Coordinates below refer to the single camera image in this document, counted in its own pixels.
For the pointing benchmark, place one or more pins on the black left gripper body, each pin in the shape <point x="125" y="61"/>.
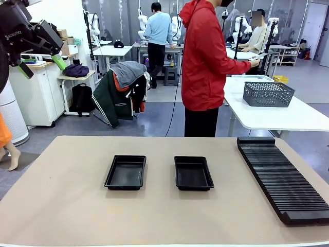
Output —
<point x="13" y="23"/>

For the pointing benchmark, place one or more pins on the left gripper black green finger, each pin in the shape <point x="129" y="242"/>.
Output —
<point x="25" y="70"/>
<point x="46" y="33"/>

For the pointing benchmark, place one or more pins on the black ESD tray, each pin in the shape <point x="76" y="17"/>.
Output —
<point x="125" y="172"/>
<point x="192" y="173"/>

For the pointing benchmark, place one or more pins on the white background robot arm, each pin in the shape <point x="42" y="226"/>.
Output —
<point x="246" y="24"/>
<point x="176" y="28"/>
<point x="142" y="25"/>
<point x="96" y="28"/>
<point x="274" y="25"/>

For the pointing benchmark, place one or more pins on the person's right hand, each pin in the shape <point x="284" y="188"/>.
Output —
<point x="255" y="63"/>

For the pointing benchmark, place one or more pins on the green tape roll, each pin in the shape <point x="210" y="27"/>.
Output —
<point x="28" y="61"/>

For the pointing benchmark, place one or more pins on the small cardboard box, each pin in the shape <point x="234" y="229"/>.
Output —
<point x="63" y="33"/>
<point x="70" y="40"/>

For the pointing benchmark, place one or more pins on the black keyboard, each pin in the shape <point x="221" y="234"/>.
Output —
<point x="47" y="59"/>

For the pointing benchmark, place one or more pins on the large cardboard box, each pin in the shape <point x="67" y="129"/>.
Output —
<point x="66" y="48"/>

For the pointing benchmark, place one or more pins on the white cabinet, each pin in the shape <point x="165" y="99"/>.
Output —
<point x="38" y="97"/>

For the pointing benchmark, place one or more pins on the white storage box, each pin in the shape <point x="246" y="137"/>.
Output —
<point x="73" y="49"/>

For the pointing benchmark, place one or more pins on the purple bag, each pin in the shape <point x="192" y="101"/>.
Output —
<point x="75" y="70"/>

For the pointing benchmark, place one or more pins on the white cylindrical air purifier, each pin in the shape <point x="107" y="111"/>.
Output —
<point x="13" y="115"/>

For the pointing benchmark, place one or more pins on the small wooden side table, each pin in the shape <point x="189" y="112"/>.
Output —
<point x="77" y="77"/>

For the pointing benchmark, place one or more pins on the black backpack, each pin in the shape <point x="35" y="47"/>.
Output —
<point x="81" y="99"/>

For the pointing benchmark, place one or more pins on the orange cloth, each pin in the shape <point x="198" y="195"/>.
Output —
<point x="4" y="133"/>

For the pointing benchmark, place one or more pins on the white background desk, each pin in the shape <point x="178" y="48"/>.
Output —
<point x="113" y="51"/>
<point x="241" y="54"/>

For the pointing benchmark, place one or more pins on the black cap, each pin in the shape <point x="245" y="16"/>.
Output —
<point x="118" y="44"/>

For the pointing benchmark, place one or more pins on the mannequin leg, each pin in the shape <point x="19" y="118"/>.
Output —
<point x="15" y="157"/>

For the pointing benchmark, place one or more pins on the grey floor mat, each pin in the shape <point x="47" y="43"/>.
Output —
<point x="28" y="158"/>

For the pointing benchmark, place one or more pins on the dark green jacket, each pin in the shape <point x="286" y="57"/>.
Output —
<point x="108" y="103"/>

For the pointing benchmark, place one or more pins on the grey hooded jacket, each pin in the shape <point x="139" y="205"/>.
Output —
<point x="131" y="70"/>

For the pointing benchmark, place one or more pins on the grey background workbench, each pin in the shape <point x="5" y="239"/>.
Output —
<point x="138" y="45"/>

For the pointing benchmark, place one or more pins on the black jacket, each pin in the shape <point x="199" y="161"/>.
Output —
<point x="138" y="90"/>

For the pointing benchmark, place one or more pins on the person in light blue sweater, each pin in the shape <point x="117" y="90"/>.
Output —
<point x="159" y="28"/>

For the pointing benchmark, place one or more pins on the grey plastic stool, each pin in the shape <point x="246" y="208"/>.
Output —
<point x="171" y="76"/>

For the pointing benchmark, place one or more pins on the person in red jacket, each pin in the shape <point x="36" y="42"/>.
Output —
<point x="203" y="64"/>

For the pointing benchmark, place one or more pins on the person in beige top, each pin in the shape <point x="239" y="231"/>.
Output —
<point x="259" y="38"/>

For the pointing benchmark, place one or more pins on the clear plastic bin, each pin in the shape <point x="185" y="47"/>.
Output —
<point x="257" y="78"/>

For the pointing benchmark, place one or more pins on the grey plastic basket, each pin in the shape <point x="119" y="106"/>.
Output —
<point x="267" y="95"/>

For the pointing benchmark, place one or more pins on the yellow box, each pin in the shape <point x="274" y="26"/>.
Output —
<point x="280" y="79"/>

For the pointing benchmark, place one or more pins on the low wooden shelf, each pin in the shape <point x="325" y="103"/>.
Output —
<point x="289" y="52"/>

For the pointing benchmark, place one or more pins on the large white table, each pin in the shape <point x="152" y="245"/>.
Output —
<point x="282" y="115"/>

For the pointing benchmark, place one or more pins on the black and red bag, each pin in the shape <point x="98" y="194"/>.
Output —
<point x="304" y="51"/>

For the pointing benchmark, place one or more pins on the black slotted board rack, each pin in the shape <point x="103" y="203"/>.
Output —
<point x="282" y="180"/>

